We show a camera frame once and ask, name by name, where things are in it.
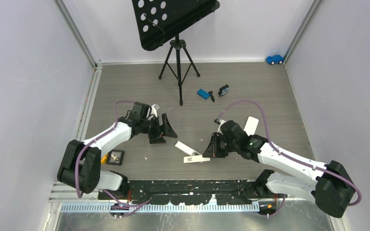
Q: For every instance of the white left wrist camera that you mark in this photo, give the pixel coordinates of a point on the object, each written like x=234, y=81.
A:
x=154, y=109

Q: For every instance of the blue toy car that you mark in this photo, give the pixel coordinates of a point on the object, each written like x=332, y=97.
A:
x=275, y=59

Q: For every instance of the black music stand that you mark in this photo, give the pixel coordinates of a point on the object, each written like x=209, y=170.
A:
x=161, y=21

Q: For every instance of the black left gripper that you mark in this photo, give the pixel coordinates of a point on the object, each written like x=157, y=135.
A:
x=164, y=130

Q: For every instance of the small black blue box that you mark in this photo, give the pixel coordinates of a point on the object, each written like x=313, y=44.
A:
x=223, y=90

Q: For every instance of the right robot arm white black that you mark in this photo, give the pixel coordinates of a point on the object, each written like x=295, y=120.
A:
x=328, y=186

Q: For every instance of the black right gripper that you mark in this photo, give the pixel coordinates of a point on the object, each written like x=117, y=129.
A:
x=213, y=150

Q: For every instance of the black screw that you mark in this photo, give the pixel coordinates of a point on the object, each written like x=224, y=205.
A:
x=211, y=96

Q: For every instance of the white remote control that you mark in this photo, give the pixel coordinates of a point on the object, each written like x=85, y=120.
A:
x=186, y=149

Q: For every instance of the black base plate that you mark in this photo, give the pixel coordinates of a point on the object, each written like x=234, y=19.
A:
x=189, y=192

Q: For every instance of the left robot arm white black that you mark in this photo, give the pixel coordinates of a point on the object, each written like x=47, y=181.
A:
x=80, y=167

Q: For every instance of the white rectangular box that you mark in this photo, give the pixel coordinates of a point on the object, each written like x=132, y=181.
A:
x=195, y=159

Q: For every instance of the blue toy brick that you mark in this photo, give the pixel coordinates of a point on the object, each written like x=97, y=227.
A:
x=203, y=94

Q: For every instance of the yellow orange toy block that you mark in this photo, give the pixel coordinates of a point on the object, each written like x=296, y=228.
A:
x=104, y=159

